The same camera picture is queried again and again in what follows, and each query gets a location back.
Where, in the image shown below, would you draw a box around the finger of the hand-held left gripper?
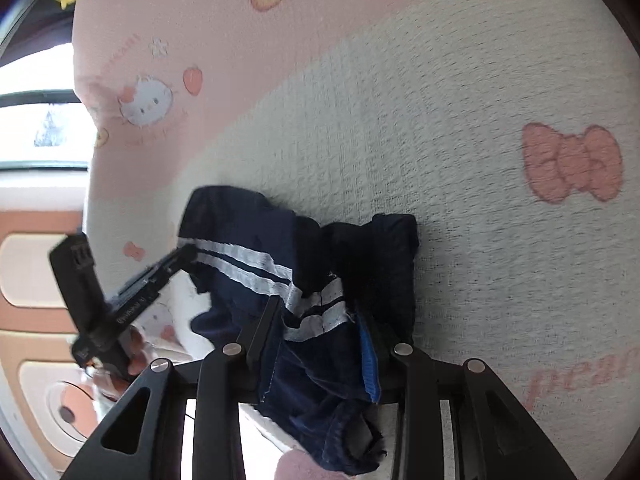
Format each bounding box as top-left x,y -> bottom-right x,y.
117,242 -> 198,307

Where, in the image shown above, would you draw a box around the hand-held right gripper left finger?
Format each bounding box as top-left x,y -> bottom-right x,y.
62,296 -> 283,480

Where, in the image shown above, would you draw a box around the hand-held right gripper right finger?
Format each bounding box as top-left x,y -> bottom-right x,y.
356,310 -> 576,480

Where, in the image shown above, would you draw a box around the navy shorts with white stripes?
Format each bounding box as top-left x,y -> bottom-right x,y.
177,186 -> 420,477

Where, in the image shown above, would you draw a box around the person's left hand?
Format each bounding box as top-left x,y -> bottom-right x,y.
94,327 -> 152,400

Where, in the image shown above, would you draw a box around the orange patterned floor mat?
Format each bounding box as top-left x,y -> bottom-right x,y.
0,210 -> 126,476

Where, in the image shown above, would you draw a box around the pink fluffy cloth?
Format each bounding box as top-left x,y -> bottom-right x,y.
272,447 -> 331,480

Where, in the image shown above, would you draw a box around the window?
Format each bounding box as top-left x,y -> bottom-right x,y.
0,42 -> 98,172

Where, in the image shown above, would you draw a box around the pink cat print blanket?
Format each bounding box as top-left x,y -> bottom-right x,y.
72,0 -> 640,480

